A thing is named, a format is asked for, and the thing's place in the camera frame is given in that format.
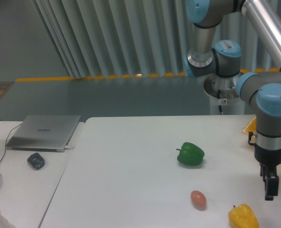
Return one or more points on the brown egg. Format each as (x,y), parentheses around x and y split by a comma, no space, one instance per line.
(198,199)

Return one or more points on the small black plastic part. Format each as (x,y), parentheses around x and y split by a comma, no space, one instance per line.
(36,161)

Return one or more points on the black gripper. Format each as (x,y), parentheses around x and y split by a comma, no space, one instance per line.
(267,151)

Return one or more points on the silver laptop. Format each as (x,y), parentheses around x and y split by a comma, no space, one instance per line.
(44,133)

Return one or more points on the yellow bell pepper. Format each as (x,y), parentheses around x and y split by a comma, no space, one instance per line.
(242,216)

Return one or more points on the green bell pepper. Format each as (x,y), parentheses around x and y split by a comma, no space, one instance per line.
(190,154)

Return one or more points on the grey pleated curtain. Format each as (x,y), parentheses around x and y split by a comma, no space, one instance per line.
(105,38)

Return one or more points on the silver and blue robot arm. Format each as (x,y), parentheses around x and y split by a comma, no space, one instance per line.
(261,91)

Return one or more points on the yellow woven basket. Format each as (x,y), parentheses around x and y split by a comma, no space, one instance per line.
(250,127)

